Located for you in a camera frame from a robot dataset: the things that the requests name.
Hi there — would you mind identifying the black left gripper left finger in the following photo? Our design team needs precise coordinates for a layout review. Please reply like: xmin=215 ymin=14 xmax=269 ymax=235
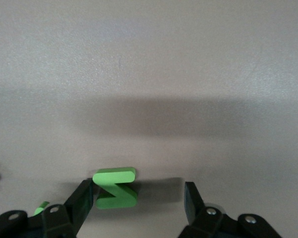
xmin=0 ymin=178 xmax=94 ymax=238

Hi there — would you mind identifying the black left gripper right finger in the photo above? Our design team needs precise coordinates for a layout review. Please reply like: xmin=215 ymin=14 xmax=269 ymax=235
xmin=176 ymin=181 xmax=283 ymax=238

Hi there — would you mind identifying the green lowercase letter b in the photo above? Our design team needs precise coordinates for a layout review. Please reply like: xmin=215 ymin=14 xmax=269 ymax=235
xmin=33 ymin=201 xmax=50 ymax=216

